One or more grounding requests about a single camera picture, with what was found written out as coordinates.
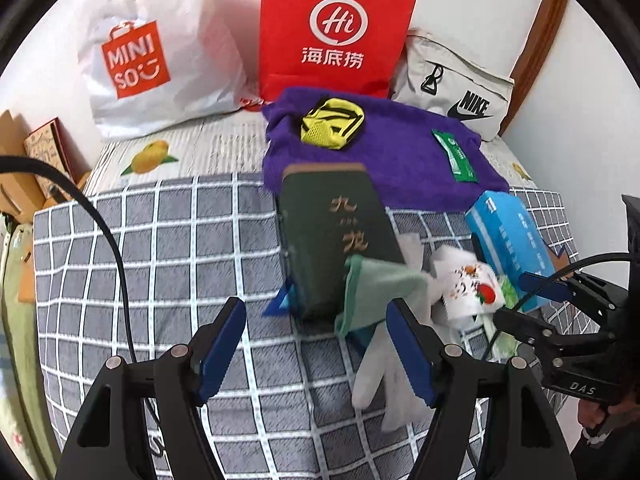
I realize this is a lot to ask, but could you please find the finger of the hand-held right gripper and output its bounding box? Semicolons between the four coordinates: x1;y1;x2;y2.
518;270;618;313
492;307;558;348

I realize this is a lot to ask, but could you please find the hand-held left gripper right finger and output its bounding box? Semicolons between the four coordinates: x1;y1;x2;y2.
385;297;576;480

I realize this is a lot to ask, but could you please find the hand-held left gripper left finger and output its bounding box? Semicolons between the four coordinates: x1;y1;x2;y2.
55;296;247;480

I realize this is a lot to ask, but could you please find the green tissue packet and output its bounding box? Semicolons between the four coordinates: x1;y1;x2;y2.
480;275;522;362

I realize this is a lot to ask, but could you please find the white glove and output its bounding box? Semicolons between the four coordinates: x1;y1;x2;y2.
351;232;451;433

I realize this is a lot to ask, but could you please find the fruit print white packet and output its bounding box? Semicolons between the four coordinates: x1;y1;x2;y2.
431;247;506;323

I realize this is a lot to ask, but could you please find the light green cloth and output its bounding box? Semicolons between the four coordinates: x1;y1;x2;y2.
334;255;431;337

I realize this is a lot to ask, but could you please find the person's right hand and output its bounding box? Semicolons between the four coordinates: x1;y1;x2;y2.
577;399;626;448

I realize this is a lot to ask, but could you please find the blue tissue box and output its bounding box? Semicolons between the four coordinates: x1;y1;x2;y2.
464;191;571;311

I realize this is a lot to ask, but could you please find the blue flat object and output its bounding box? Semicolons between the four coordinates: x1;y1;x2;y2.
263;282;297;318

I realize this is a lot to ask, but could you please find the person's dark clothing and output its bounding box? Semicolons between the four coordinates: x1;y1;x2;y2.
570;405;640;480

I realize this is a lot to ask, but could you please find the dark green book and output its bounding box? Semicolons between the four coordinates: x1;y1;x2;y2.
275;162;407;323

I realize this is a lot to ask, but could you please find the green wipe packet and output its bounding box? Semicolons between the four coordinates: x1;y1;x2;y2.
431;129;478;183

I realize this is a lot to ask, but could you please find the purple towel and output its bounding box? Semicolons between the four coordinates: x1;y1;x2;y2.
261;87;511;211

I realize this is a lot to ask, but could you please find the light green quilt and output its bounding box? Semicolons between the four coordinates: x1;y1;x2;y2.
0;210;63;480

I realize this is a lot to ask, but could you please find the fruit print bed sheet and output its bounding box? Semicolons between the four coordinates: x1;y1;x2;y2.
82;110;536;196

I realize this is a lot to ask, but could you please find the light grey sling bag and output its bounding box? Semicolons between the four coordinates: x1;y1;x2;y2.
390;27;516;142

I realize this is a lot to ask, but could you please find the yellow black mesh pouch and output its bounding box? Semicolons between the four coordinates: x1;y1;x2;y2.
300;99;366;151

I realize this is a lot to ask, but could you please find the brown patterned box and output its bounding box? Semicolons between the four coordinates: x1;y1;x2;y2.
24;117;77;186

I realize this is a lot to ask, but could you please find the cardboard box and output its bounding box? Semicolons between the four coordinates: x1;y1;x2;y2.
0;110;93;223

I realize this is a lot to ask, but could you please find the white plastic shopping bag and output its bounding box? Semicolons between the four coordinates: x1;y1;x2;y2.
77;0;261;141

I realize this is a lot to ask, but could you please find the red paper bag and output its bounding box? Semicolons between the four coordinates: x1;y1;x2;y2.
257;0;422;103

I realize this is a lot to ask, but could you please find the thin black cable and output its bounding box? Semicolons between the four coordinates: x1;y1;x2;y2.
515;252;640;313

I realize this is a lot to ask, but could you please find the wooden door frame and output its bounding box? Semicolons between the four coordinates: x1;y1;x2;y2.
500;0;571;136

